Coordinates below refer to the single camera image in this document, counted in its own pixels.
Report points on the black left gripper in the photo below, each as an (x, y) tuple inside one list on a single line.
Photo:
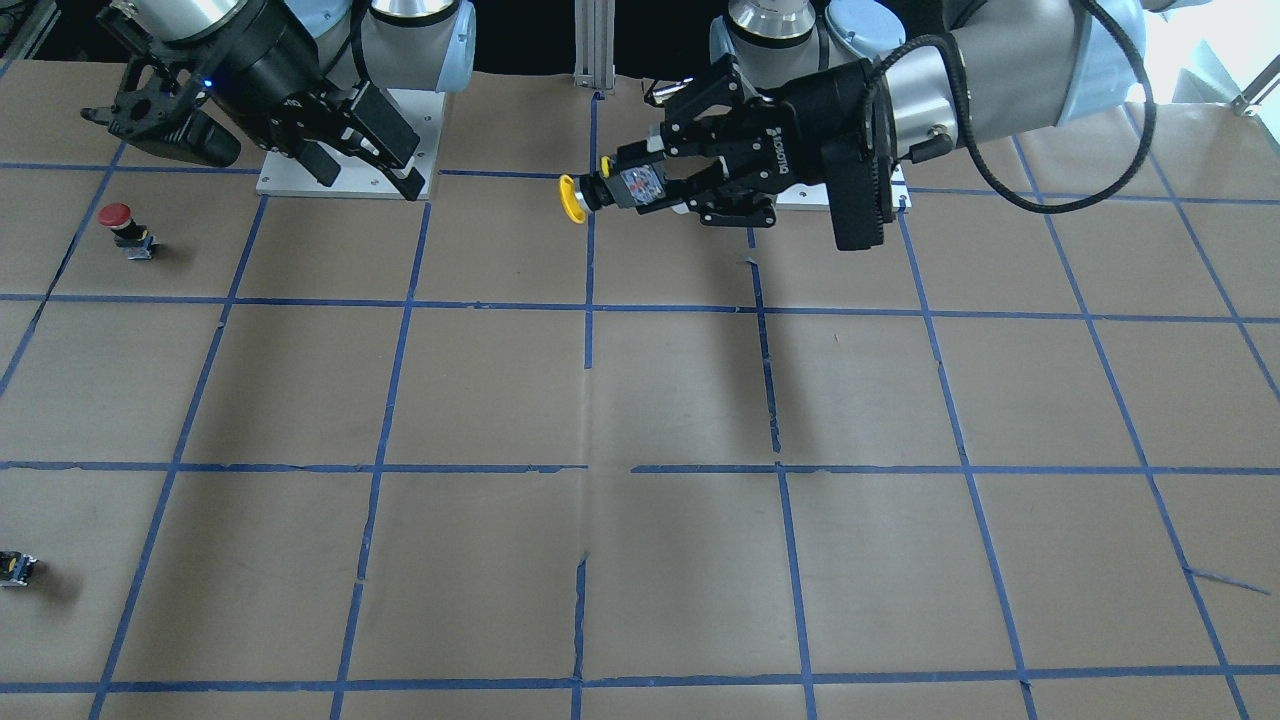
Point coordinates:
[(808, 118)]

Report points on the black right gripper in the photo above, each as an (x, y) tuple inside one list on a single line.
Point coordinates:
[(262, 62)]

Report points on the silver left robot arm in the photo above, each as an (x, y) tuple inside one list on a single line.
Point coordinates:
[(996, 69)]

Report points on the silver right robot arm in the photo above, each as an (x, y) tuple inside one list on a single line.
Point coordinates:
[(400, 46)]

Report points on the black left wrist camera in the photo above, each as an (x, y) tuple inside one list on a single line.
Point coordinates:
[(857, 192)]

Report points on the aluminium frame post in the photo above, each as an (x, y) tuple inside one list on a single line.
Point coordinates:
[(593, 30)]

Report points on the red push button switch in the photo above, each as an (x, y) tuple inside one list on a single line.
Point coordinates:
[(133, 239)]

